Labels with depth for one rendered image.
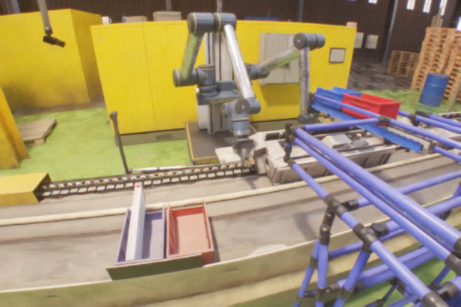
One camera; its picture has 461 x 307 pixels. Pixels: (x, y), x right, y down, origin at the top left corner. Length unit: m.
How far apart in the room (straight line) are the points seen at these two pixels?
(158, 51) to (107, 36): 0.70
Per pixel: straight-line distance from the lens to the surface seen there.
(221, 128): 3.13
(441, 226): 0.51
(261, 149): 1.52
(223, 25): 1.82
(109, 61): 3.50
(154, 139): 3.75
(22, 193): 1.79
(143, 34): 3.37
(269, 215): 1.30
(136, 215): 1.14
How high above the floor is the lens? 1.69
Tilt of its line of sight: 26 degrees down
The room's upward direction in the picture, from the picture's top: straight up
